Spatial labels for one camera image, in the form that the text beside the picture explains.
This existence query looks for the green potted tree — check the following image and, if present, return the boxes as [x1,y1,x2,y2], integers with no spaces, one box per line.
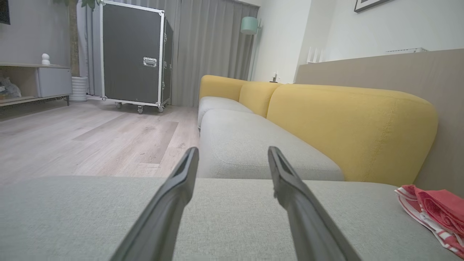
[54,0,105,78]

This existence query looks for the black wheeled flight case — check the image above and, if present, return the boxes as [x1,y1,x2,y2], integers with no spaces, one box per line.
[100,1,174,114]

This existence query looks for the red jersey with white sleeves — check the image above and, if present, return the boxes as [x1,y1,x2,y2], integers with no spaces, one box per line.
[414,187,464,238]

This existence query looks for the teal floor lamp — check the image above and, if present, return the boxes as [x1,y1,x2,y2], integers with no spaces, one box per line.
[241,16,262,82]

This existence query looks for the grey bundle in cabinet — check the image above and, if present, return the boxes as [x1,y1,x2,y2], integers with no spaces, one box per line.
[0,76,22,100]

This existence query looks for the flat white box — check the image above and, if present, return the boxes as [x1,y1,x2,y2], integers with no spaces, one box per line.
[386,47,428,54]

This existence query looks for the yellow sofa armrest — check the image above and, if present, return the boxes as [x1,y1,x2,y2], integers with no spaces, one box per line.
[199,75,248,103]

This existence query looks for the narrow yellow sofa back cushion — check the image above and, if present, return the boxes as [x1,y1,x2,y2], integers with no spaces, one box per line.
[239,82,283,119]

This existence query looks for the white ribbed plant pot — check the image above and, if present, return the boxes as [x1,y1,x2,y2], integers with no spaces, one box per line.
[70,76,89,103]

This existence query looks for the grey teal television cabinet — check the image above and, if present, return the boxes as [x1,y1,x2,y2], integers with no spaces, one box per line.
[0,63,73,108]

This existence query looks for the wide yellow sofa back cushion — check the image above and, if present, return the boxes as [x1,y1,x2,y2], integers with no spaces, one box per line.
[266,84,439,187]

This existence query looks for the white router with antennas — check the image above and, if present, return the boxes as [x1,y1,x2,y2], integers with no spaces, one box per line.
[306,46,324,65]

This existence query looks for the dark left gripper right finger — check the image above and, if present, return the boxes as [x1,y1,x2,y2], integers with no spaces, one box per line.
[268,146,361,261]

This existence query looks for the wide grey chaise cushion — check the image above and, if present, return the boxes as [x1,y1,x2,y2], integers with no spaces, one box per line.
[0,176,464,261]

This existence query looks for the red white Bulls shorts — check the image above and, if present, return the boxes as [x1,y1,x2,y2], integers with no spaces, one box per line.
[394,185,464,259]

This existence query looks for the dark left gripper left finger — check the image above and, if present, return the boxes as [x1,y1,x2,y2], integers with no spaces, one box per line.
[111,147,199,261]

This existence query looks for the dark framed picture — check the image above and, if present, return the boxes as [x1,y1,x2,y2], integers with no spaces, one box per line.
[354,0,394,13]

